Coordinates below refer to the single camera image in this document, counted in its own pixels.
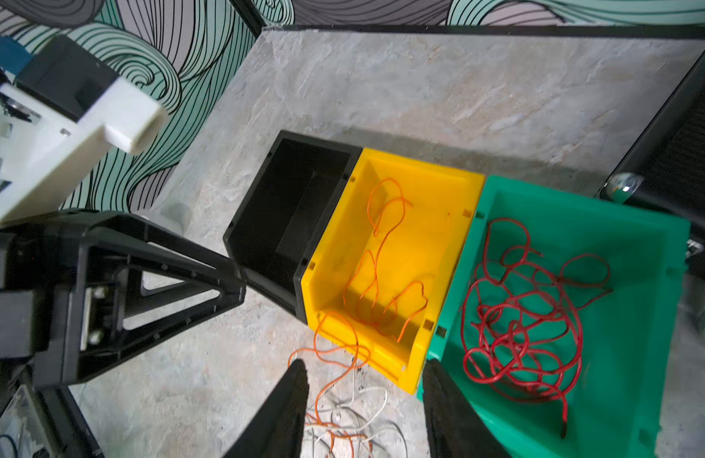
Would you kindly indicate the black plastic bin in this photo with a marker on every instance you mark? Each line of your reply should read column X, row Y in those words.
column 283, row 216

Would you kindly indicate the green plastic bin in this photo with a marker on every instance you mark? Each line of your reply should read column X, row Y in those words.
column 558, row 321

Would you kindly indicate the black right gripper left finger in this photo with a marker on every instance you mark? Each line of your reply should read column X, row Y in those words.
column 277, row 430

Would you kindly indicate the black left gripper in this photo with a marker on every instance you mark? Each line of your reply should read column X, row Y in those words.
column 48, row 274

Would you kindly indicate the yellow plastic bin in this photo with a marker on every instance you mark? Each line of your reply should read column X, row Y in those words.
column 379, row 276

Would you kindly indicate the black corner frame post left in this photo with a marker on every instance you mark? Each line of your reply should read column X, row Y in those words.
column 250, row 16

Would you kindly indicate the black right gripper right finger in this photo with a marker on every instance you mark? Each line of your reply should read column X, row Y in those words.
column 454, row 429

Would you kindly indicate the black ribbed carrying case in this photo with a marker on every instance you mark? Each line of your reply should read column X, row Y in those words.
column 664, row 170

